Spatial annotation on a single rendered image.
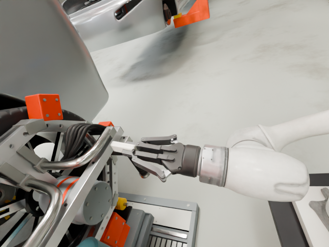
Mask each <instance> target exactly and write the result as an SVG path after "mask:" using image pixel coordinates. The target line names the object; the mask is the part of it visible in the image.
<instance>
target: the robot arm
mask: <svg viewBox="0 0 329 247"><path fill-rule="evenodd" d="M325 134H329V110H326V111H322V112H319V113H315V114H311V115H307V116H304V117H300V118H297V119H293V120H290V121H287V122H284V123H281V124H278V125H274V126H263V125H260V124H258V125H255V126H252V127H247V128H242V129H239V130H236V131H234V132H233V133H232V134H231V135H230V136H229V137H228V139H227V142H226V147H220V146H213V145H207V144H205V145H204V146H203V149H201V147H200V146H195V145H183V144H182V143H179V141H178V139H177V135H176V134H173V135H170V136H162V137H142V138H141V140H140V141H139V142H138V143H134V142H126V143H121V142H115V141H112V143H111V147H112V149H113V150H114V151H116V152H121V153H122V154H123V155H124V156H128V157H132V161H133V163H134V165H135V166H137V167H139V168H141V169H143V170H145V171H147V172H149V173H151V174H153V175H155V176H157V177H158V178H159V179H160V180H161V181H162V182H166V179H167V178H168V177H169V176H170V175H171V174H172V175H175V174H181V175H185V176H189V177H194V178H195V177H197V176H199V181H200V182H202V183H207V184H211V185H215V186H218V187H224V188H227V189H230V190H232V191H234V192H236V193H238V194H241V195H244V196H248V197H252V198H257V199H262V200H269V201H279V202H293V201H300V200H302V199H303V198H304V197H305V195H306V194H307V192H308V190H309V185H310V179H309V173H308V170H307V167H306V165H305V164H304V163H303V162H301V161H299V160H297V159H295V158H293V157H291V156H289V155H286V154H284V153H281V150H282V149H283V148H284V147H285V146H287V145H289V144H291V143H293V142H295V141H297V140H301V139H304V138H308V137H313V136H319V135H325ZM165 145H170V146H165ZM145 161H147V162H152V163H157V164H159V165H163V166H164V167H165V168H166V169H167V171H166V170H163V169H162V170H160V169H159V168H158V167H155V166H153V165H151V164H149V163H147V162H145ZM321 192H322V194H323V196H324V198H325V200H322V201H310V202H309V206H310V208H311V209H313V210H314V211H315V213H316V214H317V216H318V217H319V219H320V220H321V221H322V223H323V224H324V226H325V227H326V229H327V230H328V232H329V189H328V188H322V189H321Z"/></svg>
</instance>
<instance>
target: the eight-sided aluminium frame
mask: <svg viewBox="0 0 329 247"><path fill-rule="evenodd" d="M78 123H87V124H93V123H92V122H88V121H66V120H51V121H44V119H26V120H20V121H19V122H18V123H17V124H15V125H13V126H12V128H10V129H9V130H8V131H7V132H5V133H4V134H3V135H2V136H0V166H1V165H2V164H3V163H4V162H7V161H8V160H9V159H10V158H11V157H12V156H13V155H14V154H15V153H16V151H17V150H18V149H19V148H20V147H21V146H22V145H25V144H26V143H27V142H28V141H29V140H30V139H31V138H32V137H33V136H34V135H36V134H37V133H38V132H66V131H67V129H68V128H69V127H70V126H71V125H73V124H78ZM99 136H100V135H90V134H89V133H88V132H87V134H86V137H85V140H86V141H87V142H88V143H89V144H90V145H91V146H93V145H94V143H95V142H96V141H97V139H98V138H99ZM103 181H105V182H107V183H108V184H109V185H110V187H111V190H112V203H111V206H110V209H109V211H108V213H107V215H106V216H105V218H104V219H103V220H102V221H101V222H99V223H98V224H95V225H89V227H88V229H87V231H86V233H85V234H84V236H83V238H82V240H81V242H82V241H83V240H84V239H86V238H88V237H94V238H96V239H97V240H98V241H100V239H101V237H102V235H103V233H104V230H105V228H106V226H107V224H108V221H109V219H110V217H111V215H112V213H113V210H114V208H115V206H116V205H117V201H118V195H119V194H118V158H117V155H111V156H110V157H109V159H108V161H107V162H106V164H105V166H104V168H103Z"/></svg>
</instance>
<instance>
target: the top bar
mask: <svg viewBox="0 0 329 247"><path fill-rule="evenodd" d="M114 128H115V130H116V131H117V132H116V134H115V135H114V137H113V138H108V140H107V142H106V143H105V145H104V146H103V148H102V149H101V151H100V152H99V153H98V154H97V155H96V156H95V157H94V158H93V159H92V160H91V162H90V163H89V165H88V166H87V168H86V169H85V171H84V172H83V174H82V175H81V177H80V178H79V180H78V181H77V183H76V184H75V186H74V187H73V189H72V190H71V192H70V193H69V195H68V197H67V198H66V200H65V201H64V203H63V204H62V206H61V209H60V212H59V214H58V216H57V218H56V220H55V221H54V223H53V225H52V226H51V228H50V229H49V231H48V233H47V234H46V236H45V237H44V238H43V240H42V242H41V243H40V245H39V246H38V247H57V246H58V245H59V243H60V241H61V240H62V238H63V236H64V234H65V233H66V231H67V229H68V227H69V226H70V224H71V222H72V220H73V219H74V217H75V215H76V214H77V212H78V210H79V208H80V207H81V205H82V203H83V202H84V200H85V198H86V196H87V195H88V193H89V191H90V190H91V188H92V186H93V185H94V183H95V181H96V179H97V178H98V176H99V174H100V173H101V171H102V169H103V168H104V166H105V164H106V162H107V161H108V159H109V157H110V156H111V154H112V152H113V149H112V147H111V143H112V141H115V142H119V140H120V138H121V137H122V135H123V133H124V131H123V130H122V128H121V127H120V126H114Z"/></svg>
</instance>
